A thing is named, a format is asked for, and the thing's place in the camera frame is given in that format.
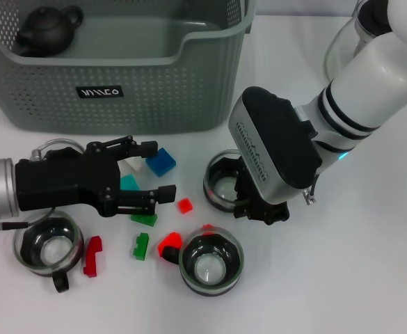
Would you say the left wrist cable with plug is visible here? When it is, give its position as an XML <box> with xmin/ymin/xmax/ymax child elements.
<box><xmin>0</xmin><ymin>208</ymin><xmax>56</xmax><ymax>237</ymax></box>

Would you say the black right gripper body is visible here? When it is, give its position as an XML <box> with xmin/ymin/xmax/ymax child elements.
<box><xmin>254</xmin><ymin>199</ymin><xmax>290</xmax><ymax>225</ymax></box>

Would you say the right wrist cable with plug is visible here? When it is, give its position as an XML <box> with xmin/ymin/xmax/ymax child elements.
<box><xmin>302</xmin><ymin>173</ymin><xmax>319</xmax><ymax>206</ymax></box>

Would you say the white building block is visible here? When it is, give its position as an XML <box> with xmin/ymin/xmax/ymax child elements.
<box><xmin>125</xmin><ymin>157</ymin><xmax>145</xmax><ymax>173</ymax></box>

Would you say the large orange slope block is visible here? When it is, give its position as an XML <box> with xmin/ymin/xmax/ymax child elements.
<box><xmin>157</xmin><ymin>232</ymin><xmax>183</xmax><ymax>258</ymax></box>

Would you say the green two-stud building block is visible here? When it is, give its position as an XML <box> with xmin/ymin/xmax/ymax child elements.
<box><xmin>130</xmin><ymin>212</ymin><xmax>158</xmax><ymax>227</ymax></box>

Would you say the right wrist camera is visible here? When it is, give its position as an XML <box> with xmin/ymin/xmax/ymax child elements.
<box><xmin>228</xmin><ymin>86</ymin><xmax>324</xmax><ymax>206</ymax></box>

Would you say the blue square building block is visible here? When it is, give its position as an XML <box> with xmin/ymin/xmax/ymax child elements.
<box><xmin>145</xmin><ymin>148</ymin><xmax>177</xmax><ymax>178</ymax></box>

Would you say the black clay teapot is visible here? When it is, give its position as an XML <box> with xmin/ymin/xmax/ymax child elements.
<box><xmin>15</xmin><ymin>5</ymin><xmax>84</xmax><ymax>58</ymax></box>

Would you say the wrist cable with plug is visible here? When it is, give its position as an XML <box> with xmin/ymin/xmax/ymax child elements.
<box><xmin>0</xmin><ymin>208</ymin><xmax>56</xmax><ymax>237</ymax></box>
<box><xmin>302</xmin><ymin>173</ymin><xmax>319</xmax><ymax>206</ymax></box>

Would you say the glass pitcher black lid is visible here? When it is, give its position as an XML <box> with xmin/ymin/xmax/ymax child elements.
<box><xmin>323</xmin><ymin>0</ymin><xmax>399</xmax><ymax>83</ymax></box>

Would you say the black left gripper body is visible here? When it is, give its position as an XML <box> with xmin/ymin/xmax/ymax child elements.
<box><xmin>14</xmin><ymin>141</ymin><xmax>121</xmax><ymax>218</ymax></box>

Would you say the teal square building block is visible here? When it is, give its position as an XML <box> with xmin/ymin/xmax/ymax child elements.
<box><xmin>119</xmin><ymin>173</ymin><xmax>141</xmax><ymax>191</ymax></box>

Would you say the green long building block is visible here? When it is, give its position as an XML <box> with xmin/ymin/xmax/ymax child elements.
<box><xmin>132</xmin><ymin>232</ymin><xmax>151</xmax><ymax>261</ymax></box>

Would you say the grey-green perforated storage bin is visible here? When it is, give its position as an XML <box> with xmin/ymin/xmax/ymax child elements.
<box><xmin>0</xmin><ymin>0</ymin><xmax>258</xmax><ymax>135</ymax></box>

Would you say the dark red curved block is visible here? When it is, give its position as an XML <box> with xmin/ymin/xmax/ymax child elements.
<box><xmin>83</xmin><ymin>235</ymin><xmax>104</xmax><ymax>278</ymax></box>

